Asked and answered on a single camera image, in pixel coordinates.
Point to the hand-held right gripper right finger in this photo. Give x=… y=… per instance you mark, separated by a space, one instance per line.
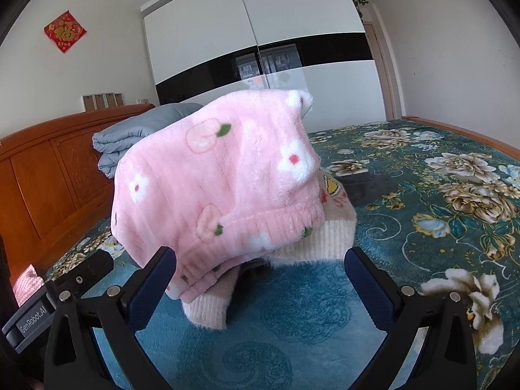
x=367 y=288

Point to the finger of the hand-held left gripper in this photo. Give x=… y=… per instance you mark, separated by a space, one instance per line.
x=87 y=270

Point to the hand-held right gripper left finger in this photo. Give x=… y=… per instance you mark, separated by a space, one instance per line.
x=149 y=292

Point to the pink floral fleece garment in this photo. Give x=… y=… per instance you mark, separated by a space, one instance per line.
x=227 y=170

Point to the cream fuzzy sweater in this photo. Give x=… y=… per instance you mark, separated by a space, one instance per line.
x=325 y=237

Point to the teal floral bed blanket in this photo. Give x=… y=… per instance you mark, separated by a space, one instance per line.
x=284 y=333

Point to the dark grey jacket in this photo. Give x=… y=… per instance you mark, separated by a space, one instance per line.
x=369 y=189

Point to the wooden headboard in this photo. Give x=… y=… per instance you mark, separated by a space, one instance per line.
x=53 y=170

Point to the folded grey quilt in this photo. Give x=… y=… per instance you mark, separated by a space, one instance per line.
x=134 y=134

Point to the wooden door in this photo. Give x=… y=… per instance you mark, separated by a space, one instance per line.
x=382 y=73

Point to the white wardrobe with black band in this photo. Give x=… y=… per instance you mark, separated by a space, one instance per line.
x=203 y=28

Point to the small picture frame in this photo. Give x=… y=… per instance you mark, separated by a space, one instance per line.
x=99 y=100
x=109 y=99
x=119 y=98
x=88 y=102

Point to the wooden bed side rail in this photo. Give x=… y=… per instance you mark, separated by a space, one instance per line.
x=467 y=130

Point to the red diamond wall decoration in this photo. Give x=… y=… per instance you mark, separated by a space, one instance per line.
x=65 y=31

